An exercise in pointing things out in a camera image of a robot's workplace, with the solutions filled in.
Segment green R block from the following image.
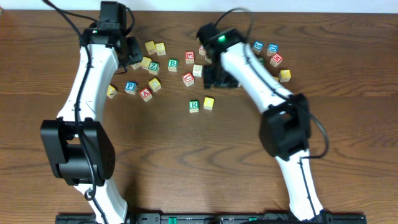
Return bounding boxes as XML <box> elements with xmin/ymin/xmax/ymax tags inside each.
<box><xmin>189</xmin><ymin>100</ymin><xmax>200</xmax><ymax>113</ymax></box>

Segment green B block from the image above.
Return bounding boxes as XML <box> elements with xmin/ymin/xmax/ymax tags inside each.
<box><xmin>167</xmin><ymin>58</ymin><xmax>178</xmax><ymax>72</ymax></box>

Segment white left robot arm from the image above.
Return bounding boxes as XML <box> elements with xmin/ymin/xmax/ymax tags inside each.
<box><xmin>40</xmin><ymin>1</ymin><xmax>142</xmax><ymax>223</ymax></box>

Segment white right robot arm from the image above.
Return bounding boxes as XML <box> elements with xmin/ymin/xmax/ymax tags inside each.
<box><xmin>197</xmin><ymin>23</ymin><xmax>330</xmax><ymax>222</ymax></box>

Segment green 7 block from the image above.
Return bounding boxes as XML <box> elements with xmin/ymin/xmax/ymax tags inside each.
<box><xmin>131</xmin><ymin>63</ymin><xmax>141</xmax><ymax>70</ymax></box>

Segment yellow S block lower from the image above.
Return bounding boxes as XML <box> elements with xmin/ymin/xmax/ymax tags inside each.
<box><xmin>140</xmin><ymin>57</ymin><xmax>152</xmax><ymax>70</ymax></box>

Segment yellow s block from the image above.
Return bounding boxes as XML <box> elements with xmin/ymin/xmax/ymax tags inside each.
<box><xmin>140</xmin><ymin>57</ymin><xmax>152</xmax><ymax>70</ymax></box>
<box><xmin>155</xmin><ymin>42</ymin><xmax>166</xmax><ymax>56</ymax></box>

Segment yellow W block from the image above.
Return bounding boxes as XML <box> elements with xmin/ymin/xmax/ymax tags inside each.
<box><xmin>145</xmin><ymin>41</ymin><xmax>157</xmax><ymax>55</ymax></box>

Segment green Z block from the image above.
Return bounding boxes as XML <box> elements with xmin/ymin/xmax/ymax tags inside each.
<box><xmin>148</xmin><ymin>62</ymin><xmax>160</xmax><ymax>75</ymax></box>

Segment red U block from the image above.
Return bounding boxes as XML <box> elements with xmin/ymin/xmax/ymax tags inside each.
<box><xmin>182</xmin><ymin>72</ymin><xmax>195</xmax><ymax>86</ymax></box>

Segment yellow S block top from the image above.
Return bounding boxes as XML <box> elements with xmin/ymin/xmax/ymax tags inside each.
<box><xmin>155</xmin><ymin>42</ymin><xmax>166</xmax><ymax>56</ymax></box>

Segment red I block upper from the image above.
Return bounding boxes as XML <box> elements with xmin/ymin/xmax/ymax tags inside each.
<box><xmin>199</xmin><ymin>45</ymin><xmax>206</xmax><ymax>56</ymax></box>

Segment blue P block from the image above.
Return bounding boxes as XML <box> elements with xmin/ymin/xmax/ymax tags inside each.
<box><xmin>124</xmin><ymin>82</ymin><xmax>137</xmax><ymax>95</ymax></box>

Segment yellow C block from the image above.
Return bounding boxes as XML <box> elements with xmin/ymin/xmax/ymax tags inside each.
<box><xmin>149</xmin><ymin>78</ymin><xmax>162</xmax><ymax>92</ymax></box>

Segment red A block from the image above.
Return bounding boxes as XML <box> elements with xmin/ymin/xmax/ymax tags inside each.
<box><xmin>139</xmin><ymin>87</ymin><xmax>153</xmax><ymax>102</ymax></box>

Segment yellow K block left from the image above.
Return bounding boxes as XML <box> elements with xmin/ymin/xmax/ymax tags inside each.
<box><xmin>106</xmin><ymin>85</ymin><xmax>118</xmax><ymax>99</ymax></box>

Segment yellow k block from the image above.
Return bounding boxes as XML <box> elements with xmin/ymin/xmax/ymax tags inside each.
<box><xmin>106</xmin><ymin>85</ymin><xmax>118</xmax><ymax>99</ymax></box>
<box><xmin>279</xmin><ymin>69</ymin><xmax>292</xmax><ymax>82</ymax></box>

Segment green J block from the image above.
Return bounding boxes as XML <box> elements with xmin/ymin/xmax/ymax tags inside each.
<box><xmin>258</xmin><ymin>57</ymin><xmax>264</xmax><ymax>65</ymax></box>

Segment blue 5 block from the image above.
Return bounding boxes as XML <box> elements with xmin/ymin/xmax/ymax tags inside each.
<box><xmin>252</xmin><ymin>40</ymin><xmax>264</xmax><ymax>55</ymax></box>

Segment blue D block right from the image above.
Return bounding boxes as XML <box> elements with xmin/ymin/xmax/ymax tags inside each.
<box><xmin>266</xmin><ymin>44</ymin><xmax>279</xmax><ymax>56</ymax></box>

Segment yellow K block right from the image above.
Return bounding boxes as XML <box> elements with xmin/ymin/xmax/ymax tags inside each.
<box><xmin>279</xmin><ymin>69</ymin><xmax>292</xmax><ymax>82</ymax></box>

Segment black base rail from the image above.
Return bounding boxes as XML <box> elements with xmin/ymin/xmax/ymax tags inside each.
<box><xmin>55</xmin><ymin>212</ymin><xmax>368</xmax><ymax>224</ymax></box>

